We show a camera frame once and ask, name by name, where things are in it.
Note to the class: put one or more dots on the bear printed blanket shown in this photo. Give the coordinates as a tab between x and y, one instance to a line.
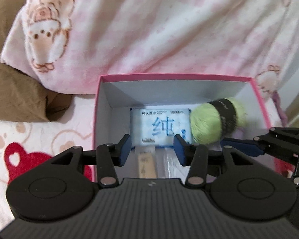
39	134

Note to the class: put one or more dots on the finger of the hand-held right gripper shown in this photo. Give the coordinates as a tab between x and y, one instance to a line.
239	145

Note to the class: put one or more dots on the pink cardboard box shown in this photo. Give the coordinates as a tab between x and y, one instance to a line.
164	92

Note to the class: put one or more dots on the clear plastic packet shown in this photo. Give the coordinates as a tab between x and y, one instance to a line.
145	164

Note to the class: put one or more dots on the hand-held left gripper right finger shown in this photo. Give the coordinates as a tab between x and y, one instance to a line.
178	150

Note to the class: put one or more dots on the blue white wet wipe packet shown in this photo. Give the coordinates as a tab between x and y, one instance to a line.
154	127

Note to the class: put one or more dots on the brown cushion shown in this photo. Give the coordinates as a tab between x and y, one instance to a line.
15	94

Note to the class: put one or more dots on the pink checked quilt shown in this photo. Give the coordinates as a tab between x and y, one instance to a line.
164	29

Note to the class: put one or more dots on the green yarn ball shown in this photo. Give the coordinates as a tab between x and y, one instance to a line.
206	124

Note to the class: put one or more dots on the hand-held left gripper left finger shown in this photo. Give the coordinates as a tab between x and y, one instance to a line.
125	150

